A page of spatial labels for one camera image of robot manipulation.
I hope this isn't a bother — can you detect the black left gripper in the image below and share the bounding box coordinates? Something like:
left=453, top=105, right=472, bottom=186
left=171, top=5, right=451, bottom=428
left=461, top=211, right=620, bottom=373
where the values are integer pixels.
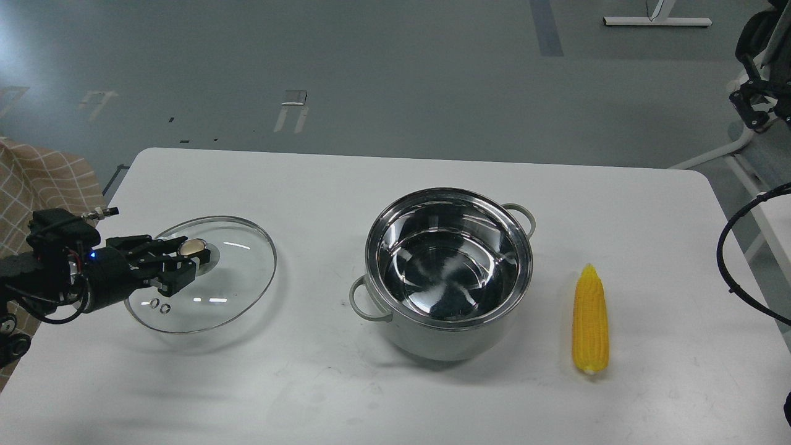
left=77, top=235, right=198, bottom=313

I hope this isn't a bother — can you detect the glass pot lid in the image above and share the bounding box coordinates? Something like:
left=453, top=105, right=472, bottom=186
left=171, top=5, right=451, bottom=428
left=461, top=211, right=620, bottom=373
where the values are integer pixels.
left=124, top=215, right=277, bottom=334

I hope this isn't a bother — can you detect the yellow corn cob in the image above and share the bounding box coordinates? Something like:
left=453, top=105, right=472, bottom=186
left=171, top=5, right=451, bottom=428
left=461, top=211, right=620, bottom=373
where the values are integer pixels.
left=572, top=264, right=610, bottom=375

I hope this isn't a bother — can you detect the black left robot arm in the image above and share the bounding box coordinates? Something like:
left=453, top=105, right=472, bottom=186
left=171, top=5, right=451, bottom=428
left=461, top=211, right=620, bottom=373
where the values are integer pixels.
left=1, top=208, right=214, bottom=367

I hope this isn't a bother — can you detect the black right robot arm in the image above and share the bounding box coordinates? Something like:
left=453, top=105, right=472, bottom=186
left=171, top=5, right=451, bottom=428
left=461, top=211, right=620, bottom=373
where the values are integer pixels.
left=729, top=1, right=790, bottom=134

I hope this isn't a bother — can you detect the grey steel cooking pot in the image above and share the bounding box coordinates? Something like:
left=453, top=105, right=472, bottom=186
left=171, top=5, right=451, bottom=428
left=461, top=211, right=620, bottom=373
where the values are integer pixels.
left=349, top=188, right=536, bottom=362

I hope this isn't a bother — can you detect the beige checkered cloth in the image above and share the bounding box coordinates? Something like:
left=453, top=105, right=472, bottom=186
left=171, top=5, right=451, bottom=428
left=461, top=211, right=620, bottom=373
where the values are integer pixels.
left=0, top=137, right=107, bottom=391

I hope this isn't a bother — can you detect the white floor bar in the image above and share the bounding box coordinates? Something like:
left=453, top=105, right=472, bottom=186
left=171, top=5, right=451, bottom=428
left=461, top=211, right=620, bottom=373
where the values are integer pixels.
left=602, top=1, right=713, bottom=28

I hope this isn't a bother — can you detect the white metal stand frame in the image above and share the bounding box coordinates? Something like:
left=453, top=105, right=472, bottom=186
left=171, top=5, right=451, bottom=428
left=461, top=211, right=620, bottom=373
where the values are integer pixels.
left=672, top=119, right=790, bottom=280

